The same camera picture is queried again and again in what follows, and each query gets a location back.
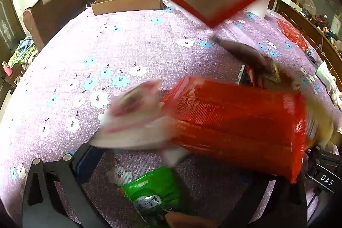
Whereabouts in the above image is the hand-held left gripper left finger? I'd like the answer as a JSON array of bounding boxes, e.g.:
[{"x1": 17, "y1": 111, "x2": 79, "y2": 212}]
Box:
[{"x1": 21, "y1": 144, "x2": 107, "y2": 228}]

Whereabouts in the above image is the white cloth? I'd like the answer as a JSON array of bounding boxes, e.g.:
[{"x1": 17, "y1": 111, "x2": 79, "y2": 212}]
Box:
[{"x1": 315, "y1": 61, "x2": 340, "y2": 108}]

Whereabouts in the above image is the white plastic jar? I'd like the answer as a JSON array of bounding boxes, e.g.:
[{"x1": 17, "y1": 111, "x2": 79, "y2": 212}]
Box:
[{"x1": 247, "y1": 0, "x2": 271, "y2": 19}]

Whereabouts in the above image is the brown armchair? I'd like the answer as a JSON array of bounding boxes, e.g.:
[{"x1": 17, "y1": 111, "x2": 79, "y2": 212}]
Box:
[{"x1": 23, "y1": 0, "x2": 93, "y2": 53}]

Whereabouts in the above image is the wooden sideboard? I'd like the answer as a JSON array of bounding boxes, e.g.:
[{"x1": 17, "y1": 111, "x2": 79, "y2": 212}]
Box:
[{"x1": 275, "y1": 0, "x2": 342, "y2": 79}]

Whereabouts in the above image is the dark brown snack packet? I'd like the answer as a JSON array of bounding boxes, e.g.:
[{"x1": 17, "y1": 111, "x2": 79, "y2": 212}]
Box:
[{"x1": 211, "y1": 35, "x2": 271, "y2": 72}]

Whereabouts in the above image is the clear plastic bag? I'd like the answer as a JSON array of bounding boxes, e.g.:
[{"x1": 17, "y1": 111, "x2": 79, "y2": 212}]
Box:
[{"x1": 160, "y1": 0, "x2": 175, "y2": 11}]

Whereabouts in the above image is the green snack packet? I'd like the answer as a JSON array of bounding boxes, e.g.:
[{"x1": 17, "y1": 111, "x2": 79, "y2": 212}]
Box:
[{"x1": 119, "y1": 166, "x2": 185, "y2": 228}]

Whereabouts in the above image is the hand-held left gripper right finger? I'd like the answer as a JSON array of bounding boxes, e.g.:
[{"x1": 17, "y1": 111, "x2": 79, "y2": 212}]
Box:
[{"x1": 235, "y1": 173, "x2": 308, "y2": 228}]

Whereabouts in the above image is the tan snack packet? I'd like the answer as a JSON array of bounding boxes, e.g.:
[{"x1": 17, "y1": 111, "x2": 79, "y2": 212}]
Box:
[{"x1": 305, "y1": 98, "x2": 337, "y2": 148}]

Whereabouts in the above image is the pile of colourful cloths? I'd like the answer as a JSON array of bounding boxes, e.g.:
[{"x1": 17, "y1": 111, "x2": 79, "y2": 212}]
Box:
[{"x1": 8, "y1": 37, "x2": 38, "y2": 68}]

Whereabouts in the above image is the purple floral tablecloth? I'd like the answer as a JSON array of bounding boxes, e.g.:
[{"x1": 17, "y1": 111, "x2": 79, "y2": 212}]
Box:
[{"x1": 0, "y1": 0, "x2": 342, "y2": 228}]

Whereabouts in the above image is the small wooden side table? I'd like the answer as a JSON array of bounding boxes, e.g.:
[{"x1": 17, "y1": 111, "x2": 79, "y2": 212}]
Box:
[{"x1": 0, "y1": 62, "x2": 24, "y2": 90}]

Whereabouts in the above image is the gold brown snack packet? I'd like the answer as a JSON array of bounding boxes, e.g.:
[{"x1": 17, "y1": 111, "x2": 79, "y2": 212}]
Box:
[{"x1": 263, "y1": 60, "x2": 302, "y2": 92}]

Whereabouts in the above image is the large red snack packet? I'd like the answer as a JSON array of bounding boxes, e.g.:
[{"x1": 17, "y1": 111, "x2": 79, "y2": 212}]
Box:
[{"x1": 160, "y1": 76, "x2": 308, "y2": 184}]

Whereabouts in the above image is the white pink snack packet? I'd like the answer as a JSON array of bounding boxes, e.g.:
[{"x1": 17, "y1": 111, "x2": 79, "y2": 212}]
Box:
[{"x1": 92, "y1": 80, "x2": 193, "y2": 167}]

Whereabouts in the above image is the flat red patterned packet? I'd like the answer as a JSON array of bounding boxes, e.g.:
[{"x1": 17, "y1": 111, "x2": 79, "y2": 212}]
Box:
[{"x1": 276, "y1": 18, "x2": 309, "y2": 51}]

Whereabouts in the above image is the wooden wardrobe with glass doors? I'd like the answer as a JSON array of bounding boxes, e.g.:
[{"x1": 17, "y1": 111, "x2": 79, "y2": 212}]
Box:
[{"x1": 0, "y1": 0, "x2": 26, "y2": 57}]

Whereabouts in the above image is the pink bottle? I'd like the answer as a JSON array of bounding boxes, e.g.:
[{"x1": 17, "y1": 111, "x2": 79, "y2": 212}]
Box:
[{"x1": 2, "y1": 62, "x2": 13, "y2": 77}]

